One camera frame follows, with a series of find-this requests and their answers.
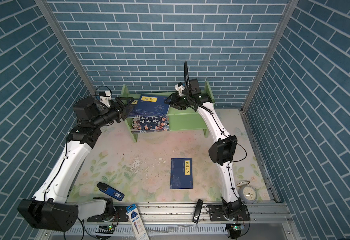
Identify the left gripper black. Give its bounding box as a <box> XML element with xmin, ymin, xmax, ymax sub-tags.
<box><xmin>91</xmin><ymin>97</ymin><xmax>133</xmax><ymax>130</ymax></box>

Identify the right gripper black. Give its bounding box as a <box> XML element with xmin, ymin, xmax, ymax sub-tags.
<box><xmin>164</xmin><ymin>93</ymin><xmax>193</xmax><ymax>111</ymax></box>

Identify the dark blue book yellow label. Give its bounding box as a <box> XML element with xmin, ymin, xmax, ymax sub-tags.
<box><xmin>127</xmin><ymin>100</ymin><xmax>142</xmax><ymax>118</ymax></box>

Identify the colourful illustrated book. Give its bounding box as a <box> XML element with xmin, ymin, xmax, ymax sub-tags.
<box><xmin>131</xmin><ymin>116</ymin><xmax>170</xmax><ymax>133</ymax></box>

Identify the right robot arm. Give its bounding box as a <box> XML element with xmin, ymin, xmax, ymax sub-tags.
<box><xmin>165</xmin><ymin>79</ymin><xmax>243</xmax><ymax>219</ymax></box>

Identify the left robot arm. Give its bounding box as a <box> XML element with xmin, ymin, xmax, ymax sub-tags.
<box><xmin>18</xmin><ymin>96</ymin><xmax>134</xmax><ymax>232</ymax></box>

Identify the blue handheld device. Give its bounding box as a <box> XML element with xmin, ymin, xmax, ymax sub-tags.
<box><xmin>97</xmin><ymin>182</ymin><xmax>125</xmax><ymax>202</ymax></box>

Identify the black remote stick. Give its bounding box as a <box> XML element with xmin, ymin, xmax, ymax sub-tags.
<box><xmin>192</xmin><ymin>199</ymin><xmax>204</xmax><ymax>224</ymax></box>

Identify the blue white packaged box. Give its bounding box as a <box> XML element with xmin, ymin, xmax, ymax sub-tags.
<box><xmin>126</xmin><ymin>204</ymin><xmax>149</xmax><ymax>240</ymax></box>

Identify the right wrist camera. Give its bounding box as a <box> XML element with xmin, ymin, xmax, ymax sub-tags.
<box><xmin>175</xmin><ymin>82</ymin><xmax>187</xmax><ymax>97</ymax></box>

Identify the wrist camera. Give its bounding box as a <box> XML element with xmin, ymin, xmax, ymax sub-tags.
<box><xmin>175</xmin><ymin>82</ymin><xmax>187</xmax><ymax>97</ymax></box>
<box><xmin>99</xmin><ymin>91</ymin><xmax>112</xmax><ymax>108</ymax></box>

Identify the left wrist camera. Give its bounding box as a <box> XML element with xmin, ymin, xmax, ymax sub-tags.
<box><xmin>99</xmin><ymin>91</ymin><xmax>112</xmax><ymax>108</ymax></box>

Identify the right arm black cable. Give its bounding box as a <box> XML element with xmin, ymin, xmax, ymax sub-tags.
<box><xmin>183</xmin><ymin>60</ymin><xmax>249</xmax><ymax>169</ymax></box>

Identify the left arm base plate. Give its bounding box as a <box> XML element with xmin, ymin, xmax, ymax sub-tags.
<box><xmin>87</xmin><ymin>206</ymin><xmax>128</xmax><ymax>223</ymax></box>

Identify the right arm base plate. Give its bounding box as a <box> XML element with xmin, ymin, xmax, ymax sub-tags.
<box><xmin>205</xmin><ymin>204</ymin><xmax>251</xmax><ymax>222</ymax></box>

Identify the aluminium rail frame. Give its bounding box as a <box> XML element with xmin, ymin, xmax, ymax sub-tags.
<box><xmin>36</xmin><ymin>200</ymin><xmax>299</xmax><ymax>240</ymax></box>

